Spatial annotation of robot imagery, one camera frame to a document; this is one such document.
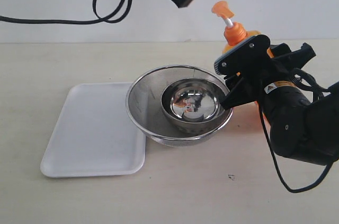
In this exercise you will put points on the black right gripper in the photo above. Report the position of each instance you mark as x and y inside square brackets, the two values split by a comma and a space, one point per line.
[273, 79]

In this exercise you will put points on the orange pump soap bottle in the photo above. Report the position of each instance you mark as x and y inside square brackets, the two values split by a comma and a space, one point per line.
[235, 33]

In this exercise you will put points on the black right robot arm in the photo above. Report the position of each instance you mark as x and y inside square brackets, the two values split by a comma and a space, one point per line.
[302, 115]

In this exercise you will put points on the small stainless steel bowl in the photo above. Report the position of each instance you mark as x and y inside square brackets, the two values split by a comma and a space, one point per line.
[194, 104]

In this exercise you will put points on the steel mesh colander basin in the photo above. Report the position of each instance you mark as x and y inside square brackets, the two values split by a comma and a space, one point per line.
[144, 108]

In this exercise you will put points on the white rectangular plastic tray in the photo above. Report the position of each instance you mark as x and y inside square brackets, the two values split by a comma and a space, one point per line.
[94, 135]

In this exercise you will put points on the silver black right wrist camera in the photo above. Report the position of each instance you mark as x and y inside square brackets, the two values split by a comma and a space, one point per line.
[247, 52]

